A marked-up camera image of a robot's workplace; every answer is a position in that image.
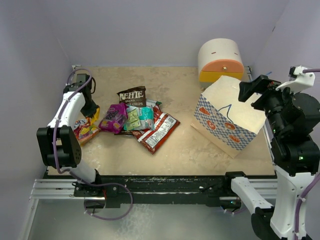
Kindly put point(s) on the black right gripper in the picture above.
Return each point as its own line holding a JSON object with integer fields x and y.
{"x": 258, "y": 84}

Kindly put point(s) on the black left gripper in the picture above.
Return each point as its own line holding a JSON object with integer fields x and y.
{"x": 90, "y": 112}

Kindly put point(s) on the orange snack packet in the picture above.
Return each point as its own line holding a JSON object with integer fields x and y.
{"x": 85, "y": 130}

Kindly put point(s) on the purple snack packet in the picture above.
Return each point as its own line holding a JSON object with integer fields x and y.
{"x": 114, "y": 119}

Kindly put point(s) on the blue checkered paper bag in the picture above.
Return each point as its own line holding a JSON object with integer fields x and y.
{"x": 222, "y": 119}

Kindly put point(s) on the green candy packet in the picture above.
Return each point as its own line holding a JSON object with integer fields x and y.
{"x": 133, "y": 120}

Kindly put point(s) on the brown potato chips bag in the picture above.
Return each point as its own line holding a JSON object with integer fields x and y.
{"x": 135, "y": 97}

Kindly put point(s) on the teal snack packet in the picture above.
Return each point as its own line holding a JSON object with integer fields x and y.
{"x": 146, "y": 116}

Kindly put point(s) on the green chips bag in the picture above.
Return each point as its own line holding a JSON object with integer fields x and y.
{"x": 152, "y": 103}

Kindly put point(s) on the red doritos bag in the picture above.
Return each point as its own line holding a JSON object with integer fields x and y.
{"x": 164, "y": 125}

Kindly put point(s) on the yellow m&m packet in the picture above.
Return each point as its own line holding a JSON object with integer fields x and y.
{"x": 94, "y": 117}

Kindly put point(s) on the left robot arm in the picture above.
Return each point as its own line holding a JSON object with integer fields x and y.
{"x": 58, "y": 145}

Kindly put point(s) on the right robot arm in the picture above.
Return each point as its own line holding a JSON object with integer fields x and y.
{"x": 292, "y": 115}

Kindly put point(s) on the round drawer box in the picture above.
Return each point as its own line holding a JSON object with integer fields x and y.
{"x": 219, "y": 57}

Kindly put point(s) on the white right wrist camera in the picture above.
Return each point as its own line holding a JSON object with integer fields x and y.
{"x": 300, "y": 79}

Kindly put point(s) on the black table edge rail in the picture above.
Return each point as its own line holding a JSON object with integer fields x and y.
{"x": 209, "y": 190}

